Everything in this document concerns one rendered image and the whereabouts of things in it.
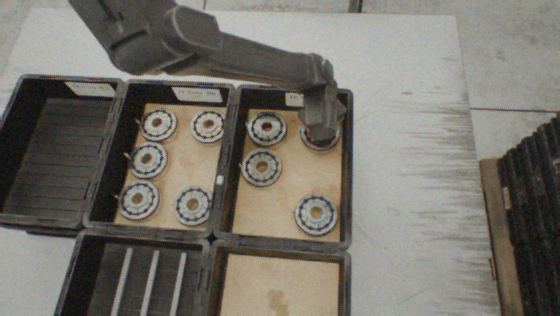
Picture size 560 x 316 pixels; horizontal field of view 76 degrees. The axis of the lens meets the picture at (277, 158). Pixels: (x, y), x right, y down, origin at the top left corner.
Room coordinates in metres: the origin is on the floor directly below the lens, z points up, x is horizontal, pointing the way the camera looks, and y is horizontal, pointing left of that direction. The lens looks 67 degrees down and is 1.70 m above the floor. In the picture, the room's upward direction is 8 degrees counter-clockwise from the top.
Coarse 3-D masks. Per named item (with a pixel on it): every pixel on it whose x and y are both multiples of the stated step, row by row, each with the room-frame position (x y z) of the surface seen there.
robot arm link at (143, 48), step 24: (72, 0) 0.30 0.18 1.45; (96, 0) 0.29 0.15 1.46; (120, 0) 0.28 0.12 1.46; (144, 0) 0.28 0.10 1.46; (168, 0) 0.30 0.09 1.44; (96, 24) 0.29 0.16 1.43; (120, 24) 0.28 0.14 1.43; (144, 24) 0.27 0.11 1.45; (120, 48) 0.27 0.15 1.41; (144, 48) 0.26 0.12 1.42; (168, 48) 0.25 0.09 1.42; (144, 72) 0.26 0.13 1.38
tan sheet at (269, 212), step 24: (288, 120) 0.48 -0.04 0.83; (288, 144) 0.41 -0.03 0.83; (264, 168) 0.35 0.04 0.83; (288, 168) 0.34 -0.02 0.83; (312, 168) 0.33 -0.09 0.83; (336, 168) 0.32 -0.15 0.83; (240, 192) 0.29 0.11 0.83; (264, 192) 0.29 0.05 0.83; (288, 192) 0.28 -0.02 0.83; (312, 192) 0.27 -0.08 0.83; (336, 192) 0.26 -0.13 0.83; (240, 216) 0.23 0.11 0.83; (264, 216) 0.22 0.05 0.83; (288, 216) 0.22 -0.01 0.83; (312, 216) 0.21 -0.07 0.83; (336, 240) 0.14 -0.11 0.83
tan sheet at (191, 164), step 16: (144, 112) 0.57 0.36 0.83; (176, 112) 0.56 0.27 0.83; (192, 112) 0.55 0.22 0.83; (224, 112) 0.54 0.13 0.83; (208, 128) 0.49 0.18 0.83; (176, 144) 0.46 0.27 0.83; (192, 144) 0.45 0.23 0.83; (176, 160) 0.41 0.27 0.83; (192, 160) 0.40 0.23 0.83; (208, 160) 0.40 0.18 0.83; (128, 176) 0.38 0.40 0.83; (176, 176) 0.36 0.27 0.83; (192, 176) 0.36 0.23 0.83; (208, 176) 0.35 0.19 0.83; (176, 192) 0.32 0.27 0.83; (192, 208) 0.27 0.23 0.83; (144, 224) 0.25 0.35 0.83; (160, 224) 0.24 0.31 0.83; (176, 224) 0.23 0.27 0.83
